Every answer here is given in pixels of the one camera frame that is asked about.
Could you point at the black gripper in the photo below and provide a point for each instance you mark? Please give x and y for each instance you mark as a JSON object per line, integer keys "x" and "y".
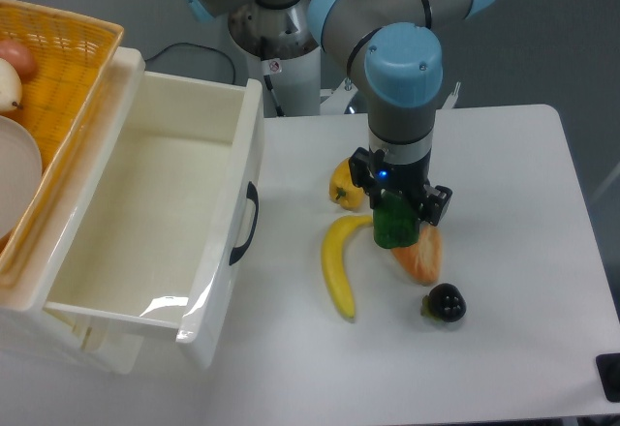
{"x": 372, "y": 172}

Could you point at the green bell pepper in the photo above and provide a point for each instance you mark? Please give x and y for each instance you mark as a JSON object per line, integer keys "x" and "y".
{"x": 395, "y": 222}

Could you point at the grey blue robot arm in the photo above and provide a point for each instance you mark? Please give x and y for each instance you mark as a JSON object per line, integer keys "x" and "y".
{"x": 390, "y": 52}

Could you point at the yellow bell pepper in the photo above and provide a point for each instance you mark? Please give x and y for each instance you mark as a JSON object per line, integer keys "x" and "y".
{"x": 342, "y": 190}

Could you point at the white upper drawer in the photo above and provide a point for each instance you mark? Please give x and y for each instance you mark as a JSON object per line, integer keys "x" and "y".
{"x": 153, "y": 248}

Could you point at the white drawer cabinet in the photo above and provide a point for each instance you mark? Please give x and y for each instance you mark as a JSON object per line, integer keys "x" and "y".
{"x": 30, "y": 323}

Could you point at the orange croissant bread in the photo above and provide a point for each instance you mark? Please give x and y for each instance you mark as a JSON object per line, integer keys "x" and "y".
{"x": 423, "y": 261}

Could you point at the yellow banana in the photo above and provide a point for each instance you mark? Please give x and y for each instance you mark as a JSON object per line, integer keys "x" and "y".
{"x": 333, "y": 265}

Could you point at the black device at table edge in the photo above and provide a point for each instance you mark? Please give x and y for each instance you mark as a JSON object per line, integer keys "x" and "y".
{"x": 608, "y": 365}

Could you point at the orange woven basket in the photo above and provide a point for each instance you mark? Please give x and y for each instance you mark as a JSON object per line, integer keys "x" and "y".
{"x": 73, "y": 52}

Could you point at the white plate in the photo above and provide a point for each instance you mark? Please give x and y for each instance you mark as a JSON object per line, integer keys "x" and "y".
{"x": 21, "y": 173}

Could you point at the red apple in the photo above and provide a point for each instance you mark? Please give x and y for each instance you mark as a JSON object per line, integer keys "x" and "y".
{"x": 20, "y": 57}

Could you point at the black drawer handle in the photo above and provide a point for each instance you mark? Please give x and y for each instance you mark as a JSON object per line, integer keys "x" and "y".
{"x": 248, "y": 225}

